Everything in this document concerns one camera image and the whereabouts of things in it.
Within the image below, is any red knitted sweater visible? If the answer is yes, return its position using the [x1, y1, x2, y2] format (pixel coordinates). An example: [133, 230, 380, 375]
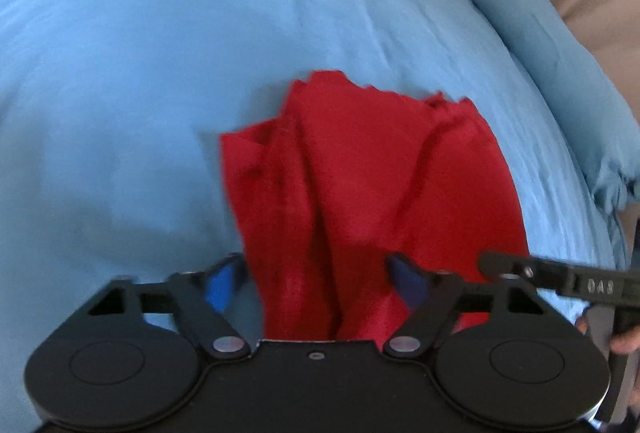
[219, 70, 531, 342]

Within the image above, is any bed with blue sheet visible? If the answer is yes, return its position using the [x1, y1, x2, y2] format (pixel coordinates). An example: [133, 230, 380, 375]
[0, 0, 632, 433]

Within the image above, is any beige curtain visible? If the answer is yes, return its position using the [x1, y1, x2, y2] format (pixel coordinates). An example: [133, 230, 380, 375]
[542, 0, 640, 81]

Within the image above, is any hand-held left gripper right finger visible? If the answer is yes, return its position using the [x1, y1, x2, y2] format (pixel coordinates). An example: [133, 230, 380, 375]
[382, 253, 547, 359]

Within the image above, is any person's right hand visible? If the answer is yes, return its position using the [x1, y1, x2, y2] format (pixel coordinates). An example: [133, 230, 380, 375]
[575, 317, 640, 357]

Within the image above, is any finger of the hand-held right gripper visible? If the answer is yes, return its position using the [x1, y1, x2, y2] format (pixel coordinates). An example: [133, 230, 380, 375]
[477, 251, 573, 298]

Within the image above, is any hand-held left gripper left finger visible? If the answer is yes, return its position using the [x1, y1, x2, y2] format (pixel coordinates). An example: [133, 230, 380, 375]
[89, 253, 252, 359]

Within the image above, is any blue duvet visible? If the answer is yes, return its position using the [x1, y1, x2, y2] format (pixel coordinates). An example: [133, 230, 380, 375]
[446, 0, 640, 215]

